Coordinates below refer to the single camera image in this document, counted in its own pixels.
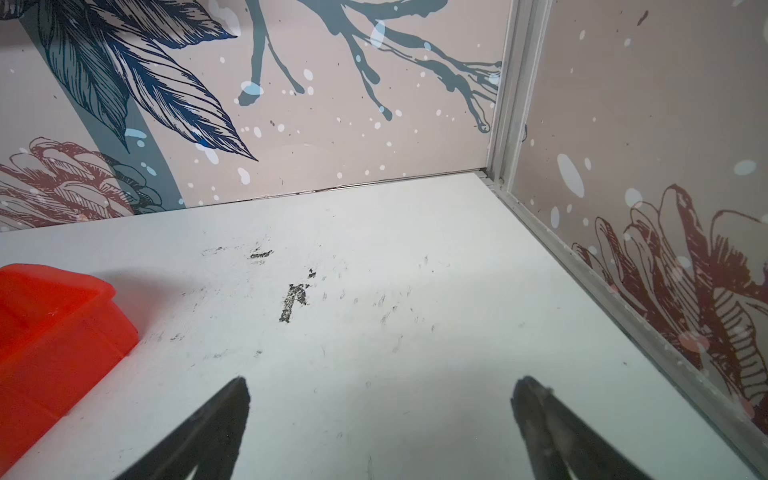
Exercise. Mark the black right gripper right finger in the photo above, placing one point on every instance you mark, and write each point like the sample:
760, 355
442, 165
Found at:
560, 445

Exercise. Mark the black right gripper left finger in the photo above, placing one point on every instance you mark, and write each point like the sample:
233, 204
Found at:
206, 445

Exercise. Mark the red plastic bin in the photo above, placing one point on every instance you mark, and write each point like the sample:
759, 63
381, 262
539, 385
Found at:
61, 333

